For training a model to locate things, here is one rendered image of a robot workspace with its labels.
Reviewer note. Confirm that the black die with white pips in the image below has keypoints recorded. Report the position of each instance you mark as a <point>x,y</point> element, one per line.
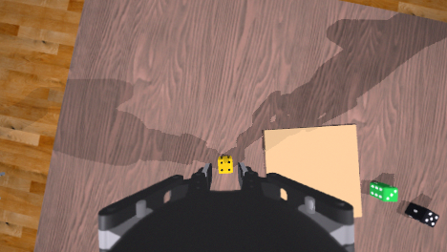
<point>422,214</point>

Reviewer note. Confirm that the beige square mat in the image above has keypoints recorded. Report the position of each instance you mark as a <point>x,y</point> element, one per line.
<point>325,158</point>

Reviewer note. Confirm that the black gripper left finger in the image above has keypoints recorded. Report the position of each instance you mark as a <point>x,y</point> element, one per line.
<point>115,219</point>

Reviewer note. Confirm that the green die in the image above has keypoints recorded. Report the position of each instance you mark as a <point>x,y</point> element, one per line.
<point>383,191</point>

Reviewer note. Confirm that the yellow die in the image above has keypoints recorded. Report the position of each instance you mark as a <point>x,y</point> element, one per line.
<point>225,165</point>

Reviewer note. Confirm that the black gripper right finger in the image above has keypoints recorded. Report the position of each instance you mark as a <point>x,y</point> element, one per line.
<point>333,214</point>

